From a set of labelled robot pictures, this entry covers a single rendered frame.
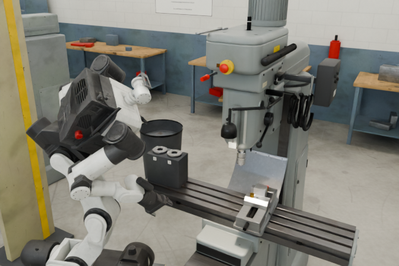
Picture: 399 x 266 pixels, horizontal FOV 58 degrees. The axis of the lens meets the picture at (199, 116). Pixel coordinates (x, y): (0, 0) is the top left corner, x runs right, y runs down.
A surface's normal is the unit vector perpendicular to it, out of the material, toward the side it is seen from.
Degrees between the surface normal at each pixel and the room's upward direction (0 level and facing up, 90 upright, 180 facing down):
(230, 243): 0
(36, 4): 90
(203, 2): 90
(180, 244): 0
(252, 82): 90
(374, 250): 0
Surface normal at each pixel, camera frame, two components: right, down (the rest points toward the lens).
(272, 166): -0.42, -0.15
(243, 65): -0.39, 0.32
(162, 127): 0.06, 0.29
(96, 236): -0.16, 0.34
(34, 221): 0.88, 0.18
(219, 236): 0.01, -0.94
